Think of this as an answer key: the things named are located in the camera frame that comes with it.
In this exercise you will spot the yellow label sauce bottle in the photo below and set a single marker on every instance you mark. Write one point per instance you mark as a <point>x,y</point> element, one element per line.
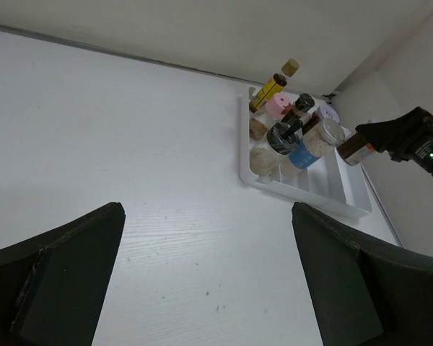
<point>274,85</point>

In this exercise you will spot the white lid spice jar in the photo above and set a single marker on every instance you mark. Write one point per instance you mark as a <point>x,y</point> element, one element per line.
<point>322,112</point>

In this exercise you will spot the silver lid jar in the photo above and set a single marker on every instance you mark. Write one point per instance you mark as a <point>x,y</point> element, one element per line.
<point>355,149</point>

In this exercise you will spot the white divided tray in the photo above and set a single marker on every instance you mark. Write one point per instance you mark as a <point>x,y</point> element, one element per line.
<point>329,184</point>

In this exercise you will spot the blue label white bottle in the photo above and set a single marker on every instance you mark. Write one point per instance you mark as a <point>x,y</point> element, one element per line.
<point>316,143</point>

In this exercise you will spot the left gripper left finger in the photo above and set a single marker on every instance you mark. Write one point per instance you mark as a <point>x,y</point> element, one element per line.
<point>53,285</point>

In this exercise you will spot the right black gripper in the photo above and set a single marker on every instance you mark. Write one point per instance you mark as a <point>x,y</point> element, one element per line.
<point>408,138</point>

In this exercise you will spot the black grinder cap jar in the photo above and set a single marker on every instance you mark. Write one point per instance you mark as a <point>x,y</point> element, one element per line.
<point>279,141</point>

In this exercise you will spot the pink lid spice jar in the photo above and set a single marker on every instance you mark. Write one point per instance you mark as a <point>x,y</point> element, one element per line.
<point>272,112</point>

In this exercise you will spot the small black cap jar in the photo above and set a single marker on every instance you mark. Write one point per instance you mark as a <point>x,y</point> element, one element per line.
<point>303,104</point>

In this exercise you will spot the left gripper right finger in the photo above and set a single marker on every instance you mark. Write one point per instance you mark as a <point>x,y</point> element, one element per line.
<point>364,291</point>

